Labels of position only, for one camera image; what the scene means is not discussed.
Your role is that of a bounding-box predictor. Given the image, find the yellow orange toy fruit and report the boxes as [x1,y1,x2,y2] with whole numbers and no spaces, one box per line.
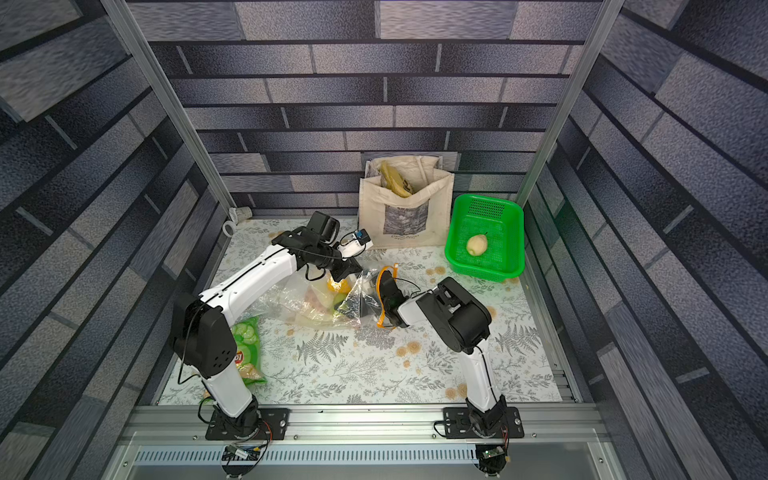
[326,276,354,295]

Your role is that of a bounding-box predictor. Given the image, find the clear orange zip-top bag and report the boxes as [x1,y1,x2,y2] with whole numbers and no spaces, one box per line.
[246,267,394,330]

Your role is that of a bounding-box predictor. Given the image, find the pale yellow pear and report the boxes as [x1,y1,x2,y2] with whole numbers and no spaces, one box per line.
[465,234,488,257]

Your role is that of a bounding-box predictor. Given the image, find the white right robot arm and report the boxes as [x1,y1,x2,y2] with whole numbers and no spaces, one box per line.
[375,268,509,438]

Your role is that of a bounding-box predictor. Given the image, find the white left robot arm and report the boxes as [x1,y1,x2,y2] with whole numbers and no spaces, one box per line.
[169,211,372,438]

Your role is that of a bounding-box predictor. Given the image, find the beige Monet tote bag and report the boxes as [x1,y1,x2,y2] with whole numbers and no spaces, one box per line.
[358,155,454,249]

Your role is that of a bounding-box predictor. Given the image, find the banana in tote bag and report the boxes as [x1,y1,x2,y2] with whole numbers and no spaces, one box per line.
[379,160,415,198]

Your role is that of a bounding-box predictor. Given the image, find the green Lays chips bag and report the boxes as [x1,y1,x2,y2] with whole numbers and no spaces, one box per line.
[231,316,267,385]

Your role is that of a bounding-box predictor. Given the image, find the floral patterned table mat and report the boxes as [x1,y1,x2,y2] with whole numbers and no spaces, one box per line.
[158,218,564,405]

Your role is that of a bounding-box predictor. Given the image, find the green plastic basket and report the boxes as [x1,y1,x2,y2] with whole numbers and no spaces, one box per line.
[444,194,525,283]

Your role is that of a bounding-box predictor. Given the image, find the white tape roll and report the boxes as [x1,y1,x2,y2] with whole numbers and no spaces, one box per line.
[222,220,237,238]

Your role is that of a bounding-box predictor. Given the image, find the right circuit board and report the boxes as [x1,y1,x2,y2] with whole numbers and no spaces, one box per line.
[475,444,508,477]

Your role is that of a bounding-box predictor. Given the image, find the circuit board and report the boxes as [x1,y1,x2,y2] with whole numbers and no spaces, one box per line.
[475,444,508,477]
[221,443,269,464]

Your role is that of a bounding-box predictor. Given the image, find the left circuit board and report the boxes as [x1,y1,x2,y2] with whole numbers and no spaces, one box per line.
[221,443,269,464]

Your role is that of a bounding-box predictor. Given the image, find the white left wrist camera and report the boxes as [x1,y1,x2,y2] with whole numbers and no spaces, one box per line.
[338,229,373,258]

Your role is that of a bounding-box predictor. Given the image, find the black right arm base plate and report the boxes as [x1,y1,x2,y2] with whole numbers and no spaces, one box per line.
[443,406,525,440]

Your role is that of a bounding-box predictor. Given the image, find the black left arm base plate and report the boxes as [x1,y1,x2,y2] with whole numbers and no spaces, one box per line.
[205,407,290,443]

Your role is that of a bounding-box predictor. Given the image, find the aluminium front rail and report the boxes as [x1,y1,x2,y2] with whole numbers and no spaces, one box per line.
[104,403,627,479]

